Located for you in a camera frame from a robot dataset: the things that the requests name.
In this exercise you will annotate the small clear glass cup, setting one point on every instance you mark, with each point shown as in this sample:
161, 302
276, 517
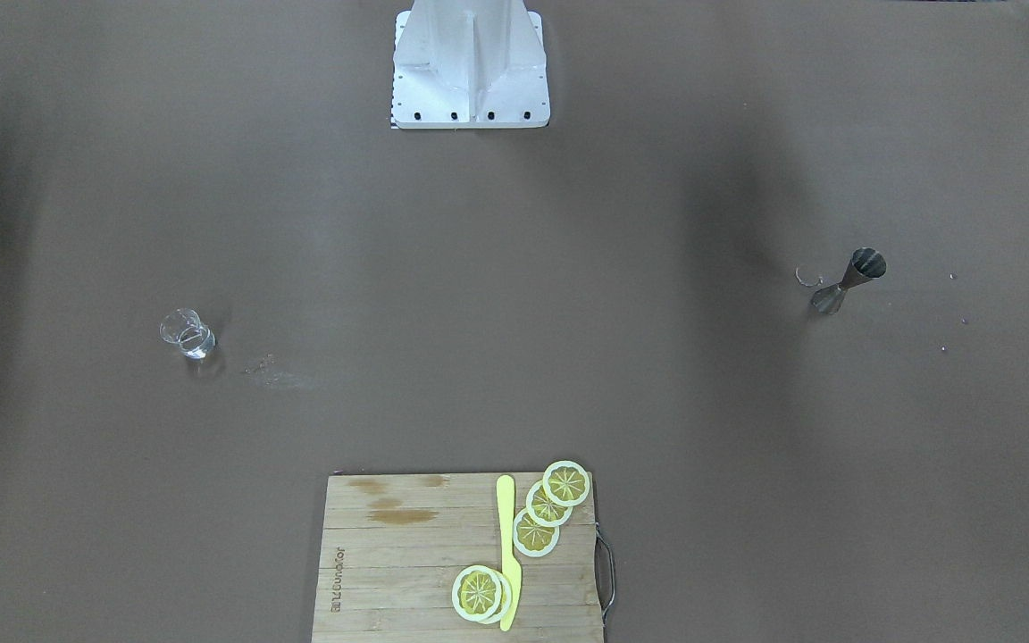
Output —
184, 329

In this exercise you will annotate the steel double jigger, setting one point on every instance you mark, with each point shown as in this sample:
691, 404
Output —
865, 265

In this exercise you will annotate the yellow plastic knife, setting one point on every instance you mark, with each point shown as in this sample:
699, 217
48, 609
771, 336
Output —
510, 567

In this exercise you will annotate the lemon slice upper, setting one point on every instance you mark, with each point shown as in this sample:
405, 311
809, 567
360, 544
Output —
566, 483

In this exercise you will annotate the lemon slice middle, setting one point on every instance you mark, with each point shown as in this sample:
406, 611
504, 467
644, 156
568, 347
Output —
543, 511

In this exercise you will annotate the wooden cutting board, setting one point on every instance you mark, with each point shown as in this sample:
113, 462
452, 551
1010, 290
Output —
393, 544

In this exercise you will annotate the lemon slice on knife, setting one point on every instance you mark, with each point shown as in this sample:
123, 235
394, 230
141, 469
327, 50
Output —
481, 594

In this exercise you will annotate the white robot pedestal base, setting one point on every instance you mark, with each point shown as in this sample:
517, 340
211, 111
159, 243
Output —
469, 65

